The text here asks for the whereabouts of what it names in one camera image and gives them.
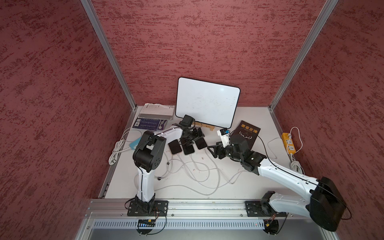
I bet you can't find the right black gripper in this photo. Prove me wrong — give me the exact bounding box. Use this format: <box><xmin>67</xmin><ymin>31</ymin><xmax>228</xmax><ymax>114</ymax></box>
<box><xmin>207</xmin><ymin>140</ymin><xmax>243</xmax><ymax>161</ymax></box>

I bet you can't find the phone with white case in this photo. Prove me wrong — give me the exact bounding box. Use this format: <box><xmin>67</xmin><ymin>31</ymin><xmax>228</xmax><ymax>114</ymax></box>
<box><xmin>182</xmin><ymin>142</ymin><xmax>195</xmax><ymax>156</ymax></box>

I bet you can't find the black phone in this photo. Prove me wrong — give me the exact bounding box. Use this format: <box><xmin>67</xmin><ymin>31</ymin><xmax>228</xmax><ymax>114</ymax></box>
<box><xmin>195</xmin><ymin>137</ymin><xmax>208</xmax><ymax>150</ymax></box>

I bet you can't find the phone with pink case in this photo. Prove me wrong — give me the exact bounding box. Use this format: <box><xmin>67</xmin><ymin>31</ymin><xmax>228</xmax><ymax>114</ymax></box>
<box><xmin>168</xmin><ymin>140</ymin><xmax>183</xmax><ymax>155</ymax></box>

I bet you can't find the white charging cable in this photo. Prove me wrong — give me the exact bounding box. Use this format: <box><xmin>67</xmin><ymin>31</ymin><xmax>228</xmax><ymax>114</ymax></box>
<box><xmin>179</xmin><ymin>136</ymin><xmax>289</xmax><ymax>197</ymax></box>
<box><xmin>167</xmin><ymin>149</ymin><xmax>229</xmax><ymax>190</ymax></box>
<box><xmin>152</xmin><ymin>149</ymin><xmax>187</xmax><ymax>193</ymax></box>

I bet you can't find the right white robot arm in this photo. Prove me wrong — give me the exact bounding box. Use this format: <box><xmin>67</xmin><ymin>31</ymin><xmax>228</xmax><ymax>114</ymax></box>
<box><xmin>208</xmin><ymin>136</ymin><xmax>348</xmax><ymax>232</ymax></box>

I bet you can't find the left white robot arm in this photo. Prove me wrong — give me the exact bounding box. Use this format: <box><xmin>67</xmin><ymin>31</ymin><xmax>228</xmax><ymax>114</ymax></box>
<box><xmin>133</xmin><ymin>125</ymin><xmax>205</xmax><ymax>214</ymax></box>

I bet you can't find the wooden board stand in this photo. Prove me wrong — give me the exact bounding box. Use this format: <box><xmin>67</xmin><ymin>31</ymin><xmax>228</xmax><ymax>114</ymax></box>
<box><xmin>195</xmin><ymin>122</ymin><xmax>215</xmax><ymax>131</ymax></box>

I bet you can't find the dark brown book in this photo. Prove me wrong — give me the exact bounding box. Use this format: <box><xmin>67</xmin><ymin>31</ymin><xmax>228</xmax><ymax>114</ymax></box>
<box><xmin>230</xmin><ymin>121</ymin><xmax>261</xmax><ymax>149</ymax></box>

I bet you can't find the purple and grey booklet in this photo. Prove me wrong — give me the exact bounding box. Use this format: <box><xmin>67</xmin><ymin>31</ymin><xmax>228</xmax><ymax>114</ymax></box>
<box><xmin>132</xmin><ymin>103</ymin><xmax>175</xmax><ymax>131</ymax></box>

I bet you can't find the teal flat card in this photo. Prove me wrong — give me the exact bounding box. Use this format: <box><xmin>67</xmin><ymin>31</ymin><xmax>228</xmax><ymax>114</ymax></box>
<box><xmin>129</xmin><ymin>138</ymin><xmax>141</xmax><ymax>150</ymax></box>

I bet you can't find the orange power strip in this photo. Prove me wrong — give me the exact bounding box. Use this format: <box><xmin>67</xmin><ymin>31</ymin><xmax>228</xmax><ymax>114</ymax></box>
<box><xmin>282</xmin><ymin>133</ymin><xmax>297</xmax><ymax>155</ymax></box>

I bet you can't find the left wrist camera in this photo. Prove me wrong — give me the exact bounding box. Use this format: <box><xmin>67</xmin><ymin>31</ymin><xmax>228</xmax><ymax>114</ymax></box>
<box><xmin>180</xmin><ymin>115</ymin><xmax>195</xmax><ymax>128</ymax></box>

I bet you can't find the white board with black frame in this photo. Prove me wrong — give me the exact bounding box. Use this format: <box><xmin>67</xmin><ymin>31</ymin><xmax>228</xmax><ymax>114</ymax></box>
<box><xmin>175</xmin><ymin>77</ymin><xmax>241</xmax><ymax>128</ymax></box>

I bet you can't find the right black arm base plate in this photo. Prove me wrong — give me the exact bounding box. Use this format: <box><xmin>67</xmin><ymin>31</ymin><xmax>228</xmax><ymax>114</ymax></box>
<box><xmin>245</xmin><ymin>201</ymin><xmax>287</xmax><ymax>218</ymax></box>

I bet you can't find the white coiled cable left edge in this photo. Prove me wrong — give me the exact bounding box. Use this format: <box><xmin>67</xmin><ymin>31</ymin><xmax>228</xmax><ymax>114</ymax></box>
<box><xmin>107</xmin><ymin>128</ymin><xmax>142</xmax><ymax>166</ymax></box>

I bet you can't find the white power strip cord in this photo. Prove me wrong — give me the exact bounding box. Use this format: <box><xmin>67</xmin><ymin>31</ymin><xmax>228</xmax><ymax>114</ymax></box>
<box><xmin>288</xmin><ymin>126</ymin><xmax>307</xmax><ymax>176</ymax></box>

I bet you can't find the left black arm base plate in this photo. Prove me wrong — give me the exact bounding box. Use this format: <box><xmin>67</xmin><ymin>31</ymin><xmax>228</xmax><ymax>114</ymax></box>
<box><xmin>127</xmin><ymin>200</ymin><xmax>169</xmax><ymax>217</ymax></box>

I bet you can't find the aluminium front rail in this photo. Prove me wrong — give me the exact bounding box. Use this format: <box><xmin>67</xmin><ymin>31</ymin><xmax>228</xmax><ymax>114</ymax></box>
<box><xmin>85</xmin><ymin>199</ymin><xmax>309</xmax><ymax>220</ymax></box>

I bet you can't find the left aluminium corner post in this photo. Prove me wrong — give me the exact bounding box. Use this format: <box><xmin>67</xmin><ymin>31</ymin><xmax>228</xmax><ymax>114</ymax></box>
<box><xmin>81</xmin><ymin>0</ymin><xmax>137</xmax><ymax>111</ymax></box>

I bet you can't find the aluminium corner post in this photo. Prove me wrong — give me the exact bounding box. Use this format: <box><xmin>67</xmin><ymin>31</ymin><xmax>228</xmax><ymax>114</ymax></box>
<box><xmin>269</xmin><ymin>0</ymin><xmax>339</xmax><ymax>112</ymax></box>
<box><xmin>81</xmin><ymin>0</ymin><xmax>137</xmax><ymax>111</ymax></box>

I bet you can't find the right aluminium corner post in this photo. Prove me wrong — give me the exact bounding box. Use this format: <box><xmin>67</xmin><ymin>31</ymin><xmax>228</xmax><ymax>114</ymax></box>
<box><xmin>269</xmin><ymin>0</ymin><xmax>339</xmax><ymax>112</ymax></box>

